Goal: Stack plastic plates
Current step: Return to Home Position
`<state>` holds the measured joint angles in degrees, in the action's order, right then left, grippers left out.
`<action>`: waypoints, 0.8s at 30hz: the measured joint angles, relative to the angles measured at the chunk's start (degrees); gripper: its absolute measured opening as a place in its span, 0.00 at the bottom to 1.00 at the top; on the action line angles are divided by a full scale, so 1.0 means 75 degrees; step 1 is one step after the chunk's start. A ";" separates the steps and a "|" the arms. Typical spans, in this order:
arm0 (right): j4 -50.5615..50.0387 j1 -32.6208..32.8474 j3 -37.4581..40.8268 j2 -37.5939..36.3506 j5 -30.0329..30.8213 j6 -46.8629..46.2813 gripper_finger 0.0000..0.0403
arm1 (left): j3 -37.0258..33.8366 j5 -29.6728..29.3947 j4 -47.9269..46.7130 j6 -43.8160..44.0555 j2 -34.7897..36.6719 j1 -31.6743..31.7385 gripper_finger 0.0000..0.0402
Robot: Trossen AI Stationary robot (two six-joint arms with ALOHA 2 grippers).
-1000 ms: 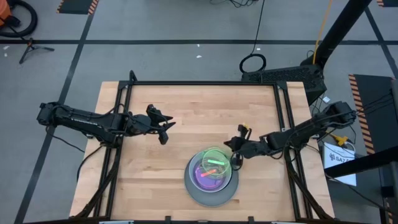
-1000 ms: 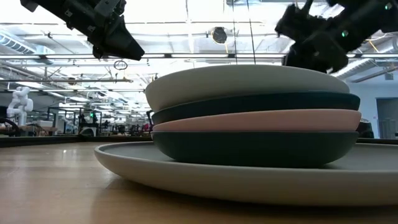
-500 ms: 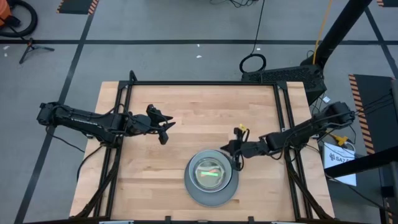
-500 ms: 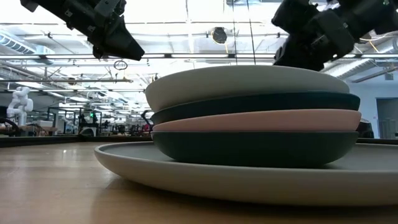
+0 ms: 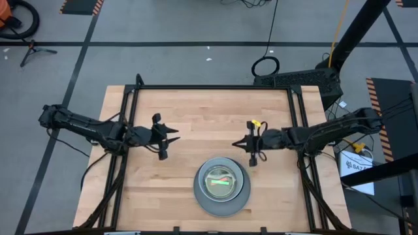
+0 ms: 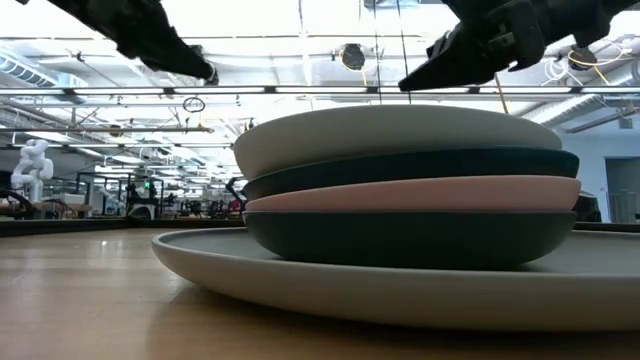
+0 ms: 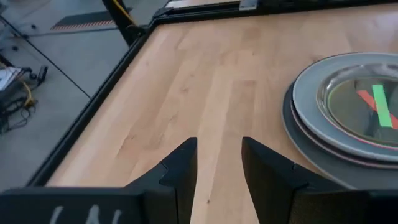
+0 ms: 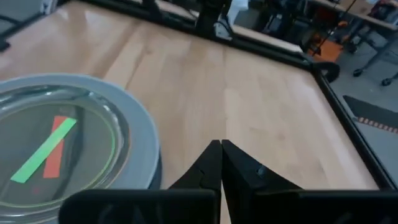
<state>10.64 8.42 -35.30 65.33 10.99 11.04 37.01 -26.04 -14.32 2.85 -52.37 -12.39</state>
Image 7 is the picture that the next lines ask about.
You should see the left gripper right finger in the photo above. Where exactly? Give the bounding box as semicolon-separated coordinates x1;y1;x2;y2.
242;136;398;224

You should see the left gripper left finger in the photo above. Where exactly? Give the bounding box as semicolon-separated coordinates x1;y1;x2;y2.
0;137;198;224

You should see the dark glossy plate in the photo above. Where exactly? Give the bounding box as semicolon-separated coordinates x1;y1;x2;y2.
316;63;398;147

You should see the light grey plate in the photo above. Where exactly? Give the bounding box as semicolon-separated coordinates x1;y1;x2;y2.
292;52;398;163

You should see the large grey plate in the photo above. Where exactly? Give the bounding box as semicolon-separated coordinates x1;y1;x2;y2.
281;82;398;190

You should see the red strip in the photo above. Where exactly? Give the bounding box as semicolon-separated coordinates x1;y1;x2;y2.
356;89;398;131

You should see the green strip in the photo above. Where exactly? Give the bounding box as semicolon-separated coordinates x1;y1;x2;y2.
371;83;394;128

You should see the black striped floor mat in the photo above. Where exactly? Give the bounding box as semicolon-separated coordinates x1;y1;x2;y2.
50;10;116;32

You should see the black cable bundle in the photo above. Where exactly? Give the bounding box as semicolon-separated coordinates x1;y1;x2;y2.
0;63;49;135

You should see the black post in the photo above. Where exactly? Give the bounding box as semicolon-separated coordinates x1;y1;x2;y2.
101;0;147;46

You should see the yellow cable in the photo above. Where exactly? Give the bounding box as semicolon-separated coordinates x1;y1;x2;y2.
111;0;136;26

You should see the metal bracket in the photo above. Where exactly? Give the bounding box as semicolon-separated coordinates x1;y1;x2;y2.
238;0;259;12

